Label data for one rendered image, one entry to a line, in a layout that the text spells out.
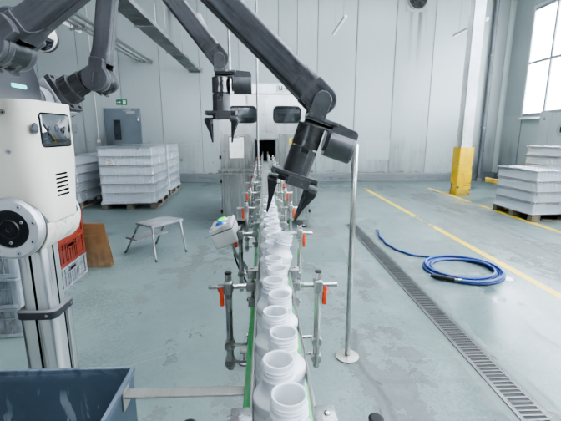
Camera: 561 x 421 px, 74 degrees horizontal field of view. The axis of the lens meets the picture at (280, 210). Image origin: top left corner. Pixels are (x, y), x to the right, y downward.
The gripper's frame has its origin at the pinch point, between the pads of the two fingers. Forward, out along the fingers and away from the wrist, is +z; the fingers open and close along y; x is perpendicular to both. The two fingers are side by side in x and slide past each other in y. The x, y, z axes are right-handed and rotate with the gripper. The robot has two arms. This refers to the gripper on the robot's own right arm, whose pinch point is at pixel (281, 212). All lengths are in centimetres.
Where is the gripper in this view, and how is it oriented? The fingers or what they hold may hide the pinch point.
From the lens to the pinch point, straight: 80.9
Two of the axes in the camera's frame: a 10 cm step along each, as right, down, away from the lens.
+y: 9.5, 3.0, 1.1
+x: -0.5, -2.0, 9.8
